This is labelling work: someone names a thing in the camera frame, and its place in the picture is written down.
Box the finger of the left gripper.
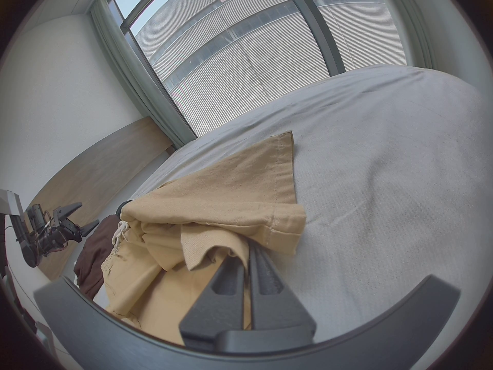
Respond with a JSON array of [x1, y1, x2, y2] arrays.
[[53, 202, 83, 223], [62, 220, 100, 244]]

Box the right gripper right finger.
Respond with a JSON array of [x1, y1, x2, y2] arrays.
[[248, 241, 317, 337]]

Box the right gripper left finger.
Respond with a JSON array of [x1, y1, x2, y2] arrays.
[[179, 254, 252, 342]]

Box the tan shorts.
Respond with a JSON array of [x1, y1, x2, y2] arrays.
[[100, 130, 307, 344]]

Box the bed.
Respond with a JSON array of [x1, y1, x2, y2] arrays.
[[8, 66, 491, 347]]

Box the brown garment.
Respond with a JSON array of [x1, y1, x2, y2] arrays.
[[73, 214, 125, 300]]

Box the pale green curtain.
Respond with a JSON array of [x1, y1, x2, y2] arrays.
[[89, 0, 198, 150], [387, 0, 438, 71]]

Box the window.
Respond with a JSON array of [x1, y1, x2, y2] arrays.
[[112, 0, 410, 138]]

